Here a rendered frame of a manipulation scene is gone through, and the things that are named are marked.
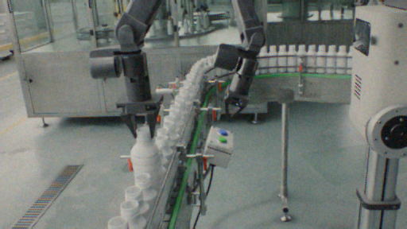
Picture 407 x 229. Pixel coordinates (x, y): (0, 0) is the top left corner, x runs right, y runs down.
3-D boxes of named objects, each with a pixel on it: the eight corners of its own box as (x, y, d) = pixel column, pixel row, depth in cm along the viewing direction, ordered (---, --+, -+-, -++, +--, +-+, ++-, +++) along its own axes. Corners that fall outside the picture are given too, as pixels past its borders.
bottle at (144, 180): (158, 243, 94) (151, 184, 89) (134, 242, 95) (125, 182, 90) (164, 229, 100) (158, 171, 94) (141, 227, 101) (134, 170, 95)
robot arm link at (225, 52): (265, 34, 111) (257, 42, 120) (226, 21, 110) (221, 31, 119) (254, 74, 110) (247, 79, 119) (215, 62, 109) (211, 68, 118)
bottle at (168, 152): (154, 192, 117) (149, 141, 112) (159, 182, 123) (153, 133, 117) (174, 192, 116) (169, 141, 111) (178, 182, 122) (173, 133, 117)
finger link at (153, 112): (159, 143, 91) (154, 104, 88) (129, 144, 92) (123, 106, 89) (164, 132, 98) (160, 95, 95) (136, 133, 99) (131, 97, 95)
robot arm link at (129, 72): (143, 51, 85) (148, 47, 90) (112, 52, 86) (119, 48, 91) (146, 82, 87) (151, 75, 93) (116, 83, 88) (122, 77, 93)
